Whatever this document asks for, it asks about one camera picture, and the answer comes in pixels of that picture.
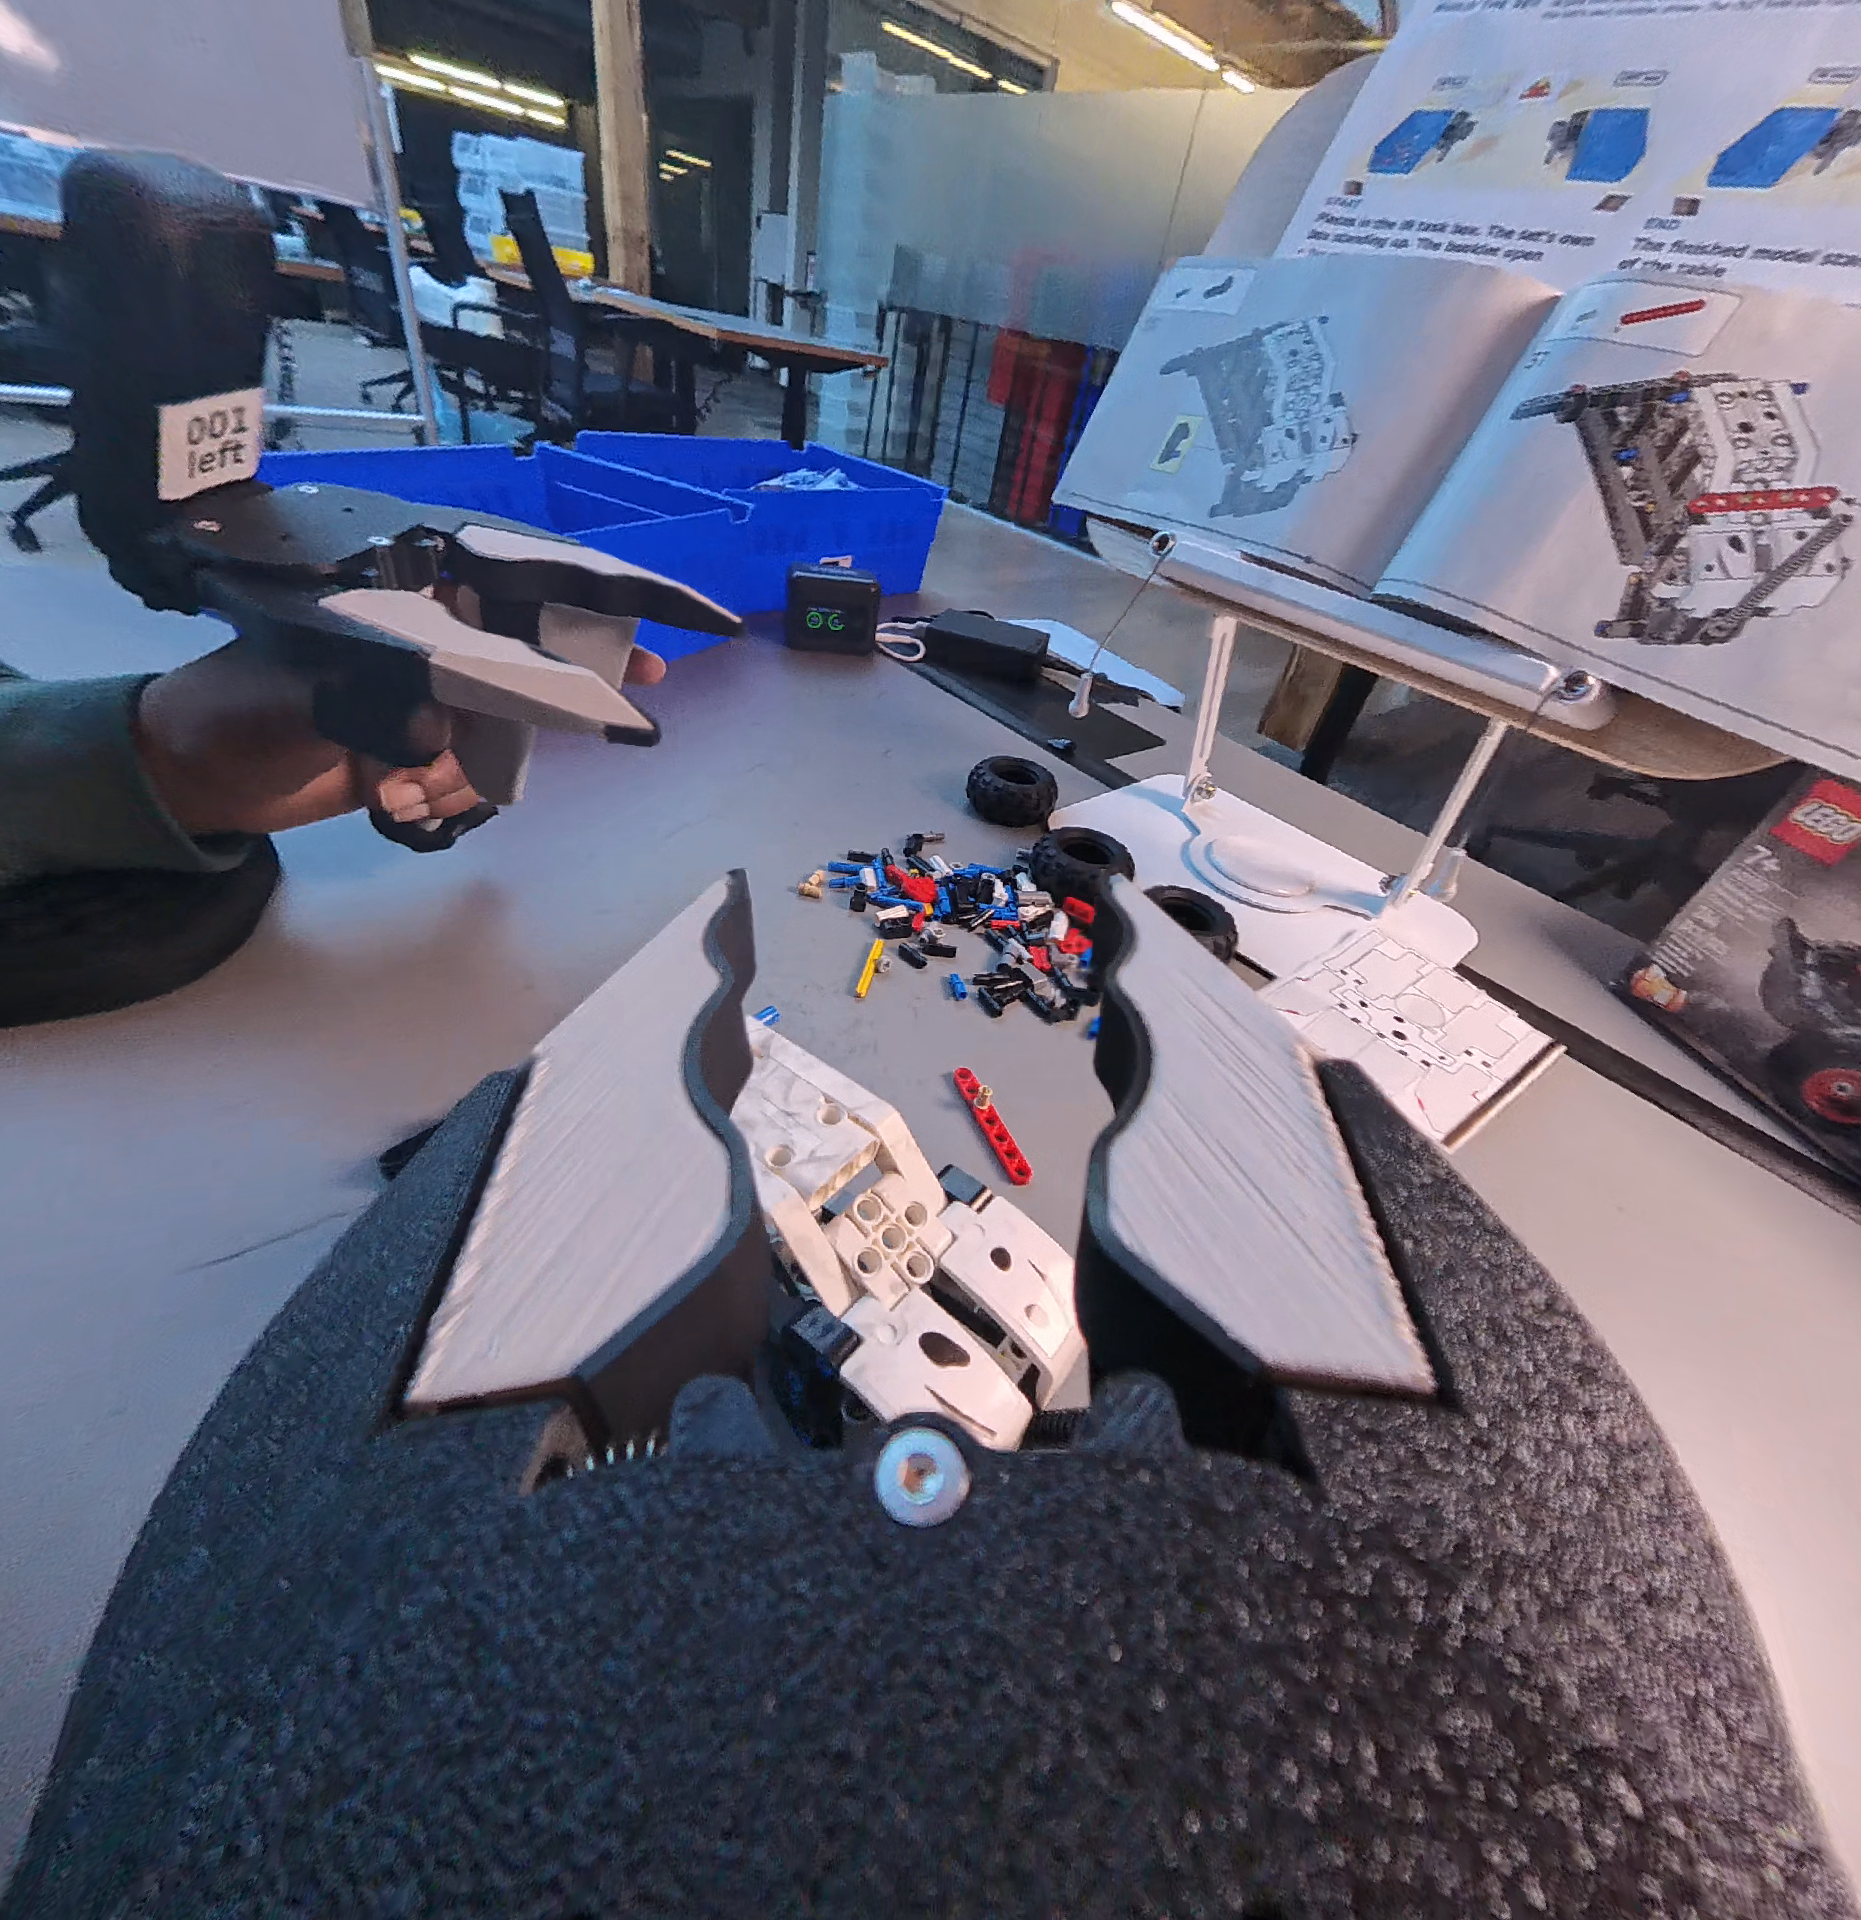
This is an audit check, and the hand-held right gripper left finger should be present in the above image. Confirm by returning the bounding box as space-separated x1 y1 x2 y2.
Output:
404 868 771 1419

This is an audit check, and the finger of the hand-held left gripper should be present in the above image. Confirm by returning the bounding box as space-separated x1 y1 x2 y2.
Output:
323 588 663 747
450 524 743 691

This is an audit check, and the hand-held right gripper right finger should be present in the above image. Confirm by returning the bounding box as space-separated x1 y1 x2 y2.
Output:
1087 873 1443 1398

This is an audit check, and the red toy beam piece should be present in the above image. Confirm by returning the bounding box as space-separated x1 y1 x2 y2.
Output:
951 1064 1035 1188

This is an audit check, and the toy truck chassis model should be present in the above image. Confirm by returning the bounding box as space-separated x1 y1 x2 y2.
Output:
728 1001 1092 1452

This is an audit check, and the pile of small toy pieces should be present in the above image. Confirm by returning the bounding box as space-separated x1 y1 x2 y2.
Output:
793 830 1116 1040

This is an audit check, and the toy instruction booklet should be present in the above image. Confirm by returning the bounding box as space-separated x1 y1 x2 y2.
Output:
1053 251 1861 791

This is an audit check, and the person's left forearm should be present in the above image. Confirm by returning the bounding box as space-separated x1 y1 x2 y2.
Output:
0 651 256 889

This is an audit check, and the black desk mat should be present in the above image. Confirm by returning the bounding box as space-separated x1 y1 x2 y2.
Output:
893 645 1174 790

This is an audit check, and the person's left hand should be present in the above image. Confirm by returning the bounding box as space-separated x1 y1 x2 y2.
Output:
135 636 669 836

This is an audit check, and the blue storage bin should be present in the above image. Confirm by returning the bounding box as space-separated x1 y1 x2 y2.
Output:
254 428 949 663

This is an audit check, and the white sticker sheet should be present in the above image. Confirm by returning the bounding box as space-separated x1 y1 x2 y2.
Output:
1257 925 1564 1150

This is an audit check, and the black office chair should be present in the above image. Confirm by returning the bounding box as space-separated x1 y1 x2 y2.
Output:
491 188 680 446

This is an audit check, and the whiteboard on stand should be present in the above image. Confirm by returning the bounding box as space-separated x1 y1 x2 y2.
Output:
0 0 440 446

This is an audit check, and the small black timer device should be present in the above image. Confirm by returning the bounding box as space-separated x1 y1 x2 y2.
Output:
783 562 884 656

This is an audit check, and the black toy tire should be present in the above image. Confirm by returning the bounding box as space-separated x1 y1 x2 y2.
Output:
1030 825 1141 903
1144 884 1242 967
967 753 1063 832

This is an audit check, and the long wooden workbench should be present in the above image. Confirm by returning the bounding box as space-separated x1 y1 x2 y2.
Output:
571 280 893 450

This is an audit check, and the white book stand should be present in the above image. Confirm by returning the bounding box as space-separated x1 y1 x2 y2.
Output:
1051 524 1622 962

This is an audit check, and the black power adapter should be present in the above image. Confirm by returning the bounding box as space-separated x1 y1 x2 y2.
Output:
920 606 1053 679

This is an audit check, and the stack of coloured bins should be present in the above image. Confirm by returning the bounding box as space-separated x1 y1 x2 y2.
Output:
989 333 1122 531

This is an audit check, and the black padded armrest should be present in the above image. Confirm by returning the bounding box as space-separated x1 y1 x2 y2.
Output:
0 836 284 1033

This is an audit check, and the white paper sheet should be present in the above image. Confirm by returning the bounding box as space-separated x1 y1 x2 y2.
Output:
1006 615 1190 710

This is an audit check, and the toy truck set box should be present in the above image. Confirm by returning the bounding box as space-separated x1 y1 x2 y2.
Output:
1612 771 1861 1204

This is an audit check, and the frosted glass partition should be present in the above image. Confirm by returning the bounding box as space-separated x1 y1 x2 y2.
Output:
817 53 1311 327

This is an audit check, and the printed instruction sheet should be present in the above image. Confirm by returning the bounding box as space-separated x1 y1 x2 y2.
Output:
1273 0 1861 313

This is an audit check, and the wooden post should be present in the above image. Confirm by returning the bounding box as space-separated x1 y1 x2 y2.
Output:
591 0 657 295

